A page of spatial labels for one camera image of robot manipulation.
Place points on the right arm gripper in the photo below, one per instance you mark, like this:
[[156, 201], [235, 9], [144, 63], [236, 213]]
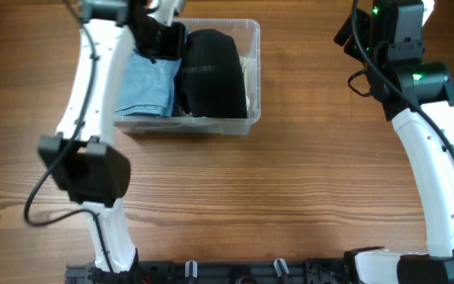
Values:
[[353, 46]]

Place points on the black garment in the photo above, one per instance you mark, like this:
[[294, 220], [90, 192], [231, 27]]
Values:
[[210, 82]]

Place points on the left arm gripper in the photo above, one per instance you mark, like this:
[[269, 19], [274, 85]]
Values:
[[175, 45]]

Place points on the blue denim jeans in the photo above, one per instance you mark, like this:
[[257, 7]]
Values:
[[147, 88]]

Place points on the cream cloth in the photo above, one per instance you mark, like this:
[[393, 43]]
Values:
[[248, 67]]

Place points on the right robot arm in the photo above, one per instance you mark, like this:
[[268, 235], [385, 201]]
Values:
[[418, 99]]

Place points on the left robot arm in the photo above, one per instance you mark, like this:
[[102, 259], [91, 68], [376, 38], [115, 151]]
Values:
[[80, 156]]

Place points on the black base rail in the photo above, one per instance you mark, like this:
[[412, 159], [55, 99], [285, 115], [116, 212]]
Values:
[[312, 271]]

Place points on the clear plastic storage bin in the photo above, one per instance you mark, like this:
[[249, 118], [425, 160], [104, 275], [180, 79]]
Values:
[[246, 34]]

